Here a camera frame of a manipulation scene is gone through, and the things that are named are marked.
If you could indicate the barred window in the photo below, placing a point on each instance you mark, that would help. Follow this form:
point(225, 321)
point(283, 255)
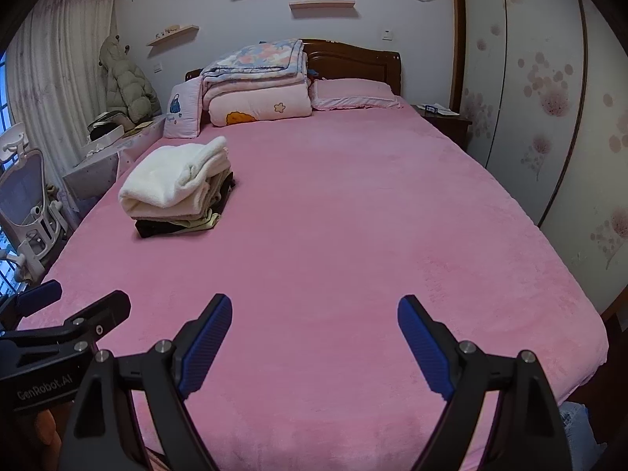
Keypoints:
point(4, 157)

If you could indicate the dark wooden nightstand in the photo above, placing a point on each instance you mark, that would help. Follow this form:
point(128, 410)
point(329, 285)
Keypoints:
point(446, 130)

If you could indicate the white box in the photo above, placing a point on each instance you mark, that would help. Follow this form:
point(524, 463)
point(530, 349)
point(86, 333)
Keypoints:
point(108, 136)

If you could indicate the yellow-green garment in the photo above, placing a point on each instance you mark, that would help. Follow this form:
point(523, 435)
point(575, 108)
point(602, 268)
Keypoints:
point(201, 223)

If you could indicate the white fluffy sweater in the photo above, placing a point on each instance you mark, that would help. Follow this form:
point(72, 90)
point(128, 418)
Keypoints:
point(167, 176)

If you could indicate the pink bed blanket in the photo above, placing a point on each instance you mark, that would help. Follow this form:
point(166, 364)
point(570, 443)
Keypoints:
point(343, 230)

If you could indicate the light wooden wall shelf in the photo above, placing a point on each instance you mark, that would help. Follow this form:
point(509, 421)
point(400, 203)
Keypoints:
point(171, 36)
point(321, 5)

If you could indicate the white curtain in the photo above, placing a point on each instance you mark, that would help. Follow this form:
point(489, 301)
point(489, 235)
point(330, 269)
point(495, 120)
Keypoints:
point(64, 59)

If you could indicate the pink printed pillow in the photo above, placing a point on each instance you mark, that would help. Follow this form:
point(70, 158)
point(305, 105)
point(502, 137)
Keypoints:
point(181, 108)

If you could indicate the white office chair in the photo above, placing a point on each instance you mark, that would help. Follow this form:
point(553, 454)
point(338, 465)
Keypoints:
point(22, 191)

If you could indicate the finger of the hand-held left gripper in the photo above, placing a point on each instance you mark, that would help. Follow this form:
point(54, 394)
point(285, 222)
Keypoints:
point(105, 309)
point(39, 294)

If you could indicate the dark wooden headboard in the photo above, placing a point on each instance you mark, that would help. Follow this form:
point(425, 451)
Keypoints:
point(353, 59)

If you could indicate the person's left hand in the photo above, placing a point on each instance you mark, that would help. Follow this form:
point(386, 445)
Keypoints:
point(46, 427)

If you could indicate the beige knitted sweater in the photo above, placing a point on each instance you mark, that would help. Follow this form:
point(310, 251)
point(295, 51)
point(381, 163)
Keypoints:
point(218, 189)

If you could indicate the white papers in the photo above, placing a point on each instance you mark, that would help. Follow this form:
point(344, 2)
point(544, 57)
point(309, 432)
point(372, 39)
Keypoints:
point(444, 111)

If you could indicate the floral folded quilt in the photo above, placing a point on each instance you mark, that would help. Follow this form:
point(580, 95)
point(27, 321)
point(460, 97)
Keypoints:
point(255, 61)

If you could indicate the light blue denim cloth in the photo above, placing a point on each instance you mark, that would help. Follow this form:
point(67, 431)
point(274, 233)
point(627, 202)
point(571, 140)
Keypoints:
point(581, 436)

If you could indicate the black hat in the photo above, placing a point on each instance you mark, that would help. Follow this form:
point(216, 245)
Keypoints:
point(110, 120)

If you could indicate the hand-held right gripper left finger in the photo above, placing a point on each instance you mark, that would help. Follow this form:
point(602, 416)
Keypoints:
point(208, 343)

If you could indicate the floral white wardrobe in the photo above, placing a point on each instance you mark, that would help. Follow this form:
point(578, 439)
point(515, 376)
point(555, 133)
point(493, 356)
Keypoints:
point(549, 108)

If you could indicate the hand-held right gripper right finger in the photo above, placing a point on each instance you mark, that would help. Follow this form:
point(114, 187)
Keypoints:
point(422, 348)

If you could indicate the pale puffer jacket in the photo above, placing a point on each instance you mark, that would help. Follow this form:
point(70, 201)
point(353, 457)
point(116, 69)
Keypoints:
point(127, 83)

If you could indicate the pink folded quilt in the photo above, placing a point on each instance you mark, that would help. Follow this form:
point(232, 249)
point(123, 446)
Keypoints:
point(265, 103)

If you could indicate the flat pink pillow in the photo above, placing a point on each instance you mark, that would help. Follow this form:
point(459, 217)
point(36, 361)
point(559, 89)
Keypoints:
point(353, 93)

